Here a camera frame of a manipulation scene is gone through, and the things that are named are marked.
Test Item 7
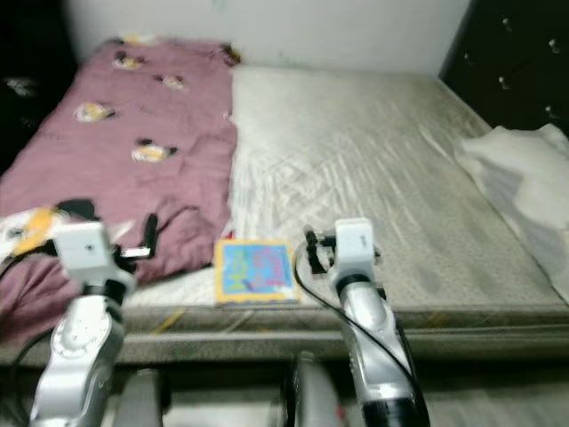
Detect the colourful children's book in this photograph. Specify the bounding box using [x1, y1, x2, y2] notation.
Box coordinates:
[212, 237, 302, 306]

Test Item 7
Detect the white pillow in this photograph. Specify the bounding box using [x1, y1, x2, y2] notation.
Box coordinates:
[453, 124, 569, 278]

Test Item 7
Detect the pink Mickey Mouse blanket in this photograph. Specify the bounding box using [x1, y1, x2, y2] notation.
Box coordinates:
[0, 35, 244, 345]

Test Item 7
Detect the beige quilted mattress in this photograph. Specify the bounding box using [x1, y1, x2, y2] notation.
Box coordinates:
[0, 67, 569, 363]

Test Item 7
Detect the silver robot right leg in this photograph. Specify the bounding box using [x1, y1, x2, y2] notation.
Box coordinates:
[288, 350, 340, 427]

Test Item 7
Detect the silver robot leg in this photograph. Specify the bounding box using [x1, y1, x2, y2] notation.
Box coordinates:
[124, 368, 171, 427]
[288, 350, 340, 427]

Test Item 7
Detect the silver robot left leg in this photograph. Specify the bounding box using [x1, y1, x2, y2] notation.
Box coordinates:
[124, 368, 171, 427]

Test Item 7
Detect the dark bedside furniture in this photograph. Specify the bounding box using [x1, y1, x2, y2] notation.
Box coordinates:
[0, 0, 80, 175]

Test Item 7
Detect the black tufted headboard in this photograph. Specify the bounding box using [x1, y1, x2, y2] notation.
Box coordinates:
[439, 0, 569, 135]

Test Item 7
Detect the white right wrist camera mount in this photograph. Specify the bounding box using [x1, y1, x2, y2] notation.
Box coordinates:
[328, 217, 380, 282]

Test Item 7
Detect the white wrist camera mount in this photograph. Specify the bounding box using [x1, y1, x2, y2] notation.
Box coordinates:
[328, 217, 380, 282]
[50, 222, 122, 291]

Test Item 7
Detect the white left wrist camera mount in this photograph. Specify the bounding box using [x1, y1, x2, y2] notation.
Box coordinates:
[50, 222, 122, 291]

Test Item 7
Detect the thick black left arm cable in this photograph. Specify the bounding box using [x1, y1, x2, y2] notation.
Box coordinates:
[0, 252, 55, 278]

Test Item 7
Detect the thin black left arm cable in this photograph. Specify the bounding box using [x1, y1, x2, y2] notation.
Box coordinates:
[8, 346, 55, 427]

